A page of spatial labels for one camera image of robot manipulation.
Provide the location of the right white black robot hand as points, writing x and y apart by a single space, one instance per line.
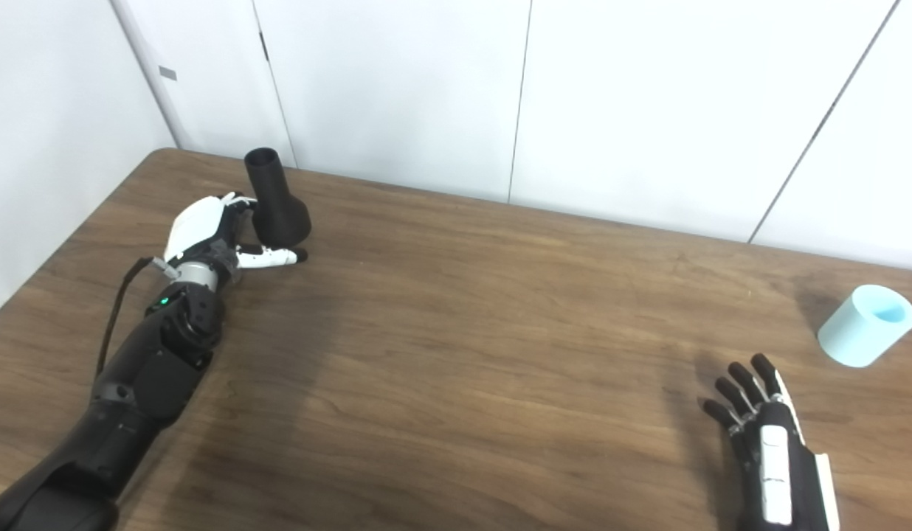
777 464

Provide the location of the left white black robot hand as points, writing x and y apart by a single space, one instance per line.
198 228

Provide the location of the black flared nozzle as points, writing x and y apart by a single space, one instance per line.
277 206

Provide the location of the light blue cylinder cup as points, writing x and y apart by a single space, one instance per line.
862 328

